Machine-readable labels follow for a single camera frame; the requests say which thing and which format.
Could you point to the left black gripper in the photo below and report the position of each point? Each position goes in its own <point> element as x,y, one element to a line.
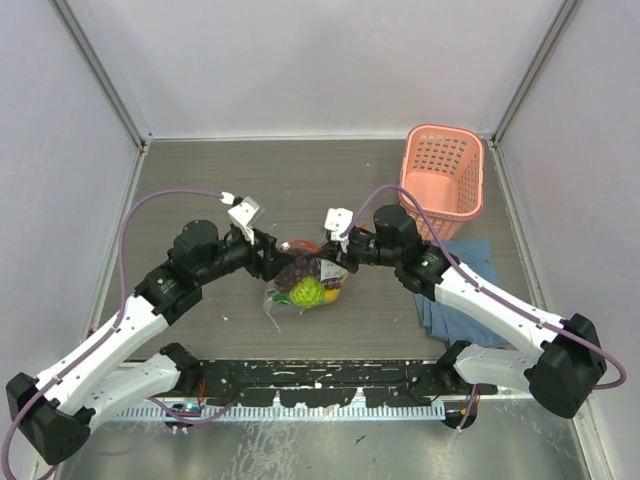
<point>262,265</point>

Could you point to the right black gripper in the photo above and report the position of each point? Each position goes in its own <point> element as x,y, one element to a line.
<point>343,258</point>

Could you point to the dark purple grape bunch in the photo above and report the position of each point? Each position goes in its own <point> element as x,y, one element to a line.
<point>306,264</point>

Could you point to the clear red zip top bag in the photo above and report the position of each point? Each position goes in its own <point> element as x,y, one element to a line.
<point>277,304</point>

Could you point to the green custard apple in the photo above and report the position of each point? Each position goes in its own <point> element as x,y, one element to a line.
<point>308,293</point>

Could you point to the yellow orange mango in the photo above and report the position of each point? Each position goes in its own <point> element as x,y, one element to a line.
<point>331,295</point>

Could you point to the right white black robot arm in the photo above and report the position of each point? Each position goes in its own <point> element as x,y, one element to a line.
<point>529,330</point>

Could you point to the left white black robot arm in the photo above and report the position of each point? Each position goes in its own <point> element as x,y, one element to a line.
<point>57,410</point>

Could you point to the pink plastic basket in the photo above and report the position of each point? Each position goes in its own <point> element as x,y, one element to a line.
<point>442,175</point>

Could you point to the blue folded cloth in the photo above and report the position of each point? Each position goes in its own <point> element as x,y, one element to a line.
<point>458,313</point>

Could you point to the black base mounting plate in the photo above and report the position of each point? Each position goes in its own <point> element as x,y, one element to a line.
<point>262,383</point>

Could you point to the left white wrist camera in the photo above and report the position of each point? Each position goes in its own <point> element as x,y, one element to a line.
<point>243,213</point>

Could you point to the aluminium front rail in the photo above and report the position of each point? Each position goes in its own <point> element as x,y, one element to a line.
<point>556,380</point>

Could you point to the slotted cable duct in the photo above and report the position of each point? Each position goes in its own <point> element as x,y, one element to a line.
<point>356,411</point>

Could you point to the right aluminium frame post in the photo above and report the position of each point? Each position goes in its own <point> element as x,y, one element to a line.
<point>552,36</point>

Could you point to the aluminium frame post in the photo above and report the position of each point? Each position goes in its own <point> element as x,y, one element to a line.
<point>80,23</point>
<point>552,36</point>

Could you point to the left aluminium frame post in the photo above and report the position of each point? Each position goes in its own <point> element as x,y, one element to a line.
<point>80,23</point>

